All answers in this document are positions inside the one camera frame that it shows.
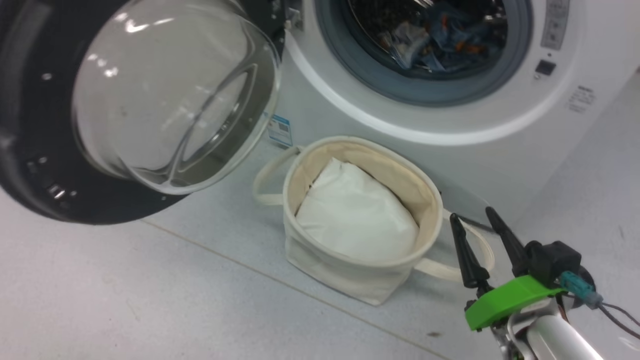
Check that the grey rubber door seal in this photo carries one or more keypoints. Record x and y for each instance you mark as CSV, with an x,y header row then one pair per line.
x,y
380,82

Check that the blue energy label sticker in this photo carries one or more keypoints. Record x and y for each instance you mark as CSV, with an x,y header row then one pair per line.
x,y
280,130

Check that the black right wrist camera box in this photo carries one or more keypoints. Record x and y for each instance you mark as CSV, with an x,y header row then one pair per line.
x,y
552,260

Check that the cream canvas laundry basket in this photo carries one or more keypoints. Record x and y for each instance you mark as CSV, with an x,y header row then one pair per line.
x,y
340,272

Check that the white washing machine body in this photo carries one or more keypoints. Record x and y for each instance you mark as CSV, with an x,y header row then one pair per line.
x,y
500,165

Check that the black glass washing machine door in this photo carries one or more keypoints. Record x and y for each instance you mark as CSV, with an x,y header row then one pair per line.
x,y
30,125

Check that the white text label sticker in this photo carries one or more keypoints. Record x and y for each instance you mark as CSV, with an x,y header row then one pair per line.
x,y
581,98

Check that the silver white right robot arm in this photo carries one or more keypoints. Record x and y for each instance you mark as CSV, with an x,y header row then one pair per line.
x,y
555,335

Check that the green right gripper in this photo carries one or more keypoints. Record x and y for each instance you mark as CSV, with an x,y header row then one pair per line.
x,y
510,300

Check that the white pillow cloth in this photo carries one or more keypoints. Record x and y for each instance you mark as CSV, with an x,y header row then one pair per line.
x,y
355,220

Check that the blue cartoon print garment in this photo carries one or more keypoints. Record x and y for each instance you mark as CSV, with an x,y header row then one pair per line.
x,y
450,45

